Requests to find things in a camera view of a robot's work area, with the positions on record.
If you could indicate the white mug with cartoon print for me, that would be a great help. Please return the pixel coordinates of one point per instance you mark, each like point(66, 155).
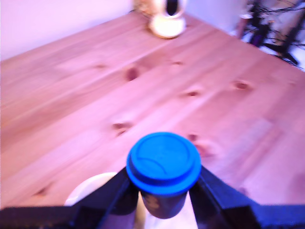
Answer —
point(90, 186)

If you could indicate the blue coffee capsule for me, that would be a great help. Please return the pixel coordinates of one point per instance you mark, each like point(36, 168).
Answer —
point(163, 162)

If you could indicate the small white round camera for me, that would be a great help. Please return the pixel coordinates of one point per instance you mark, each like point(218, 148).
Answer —
point(166, 26)

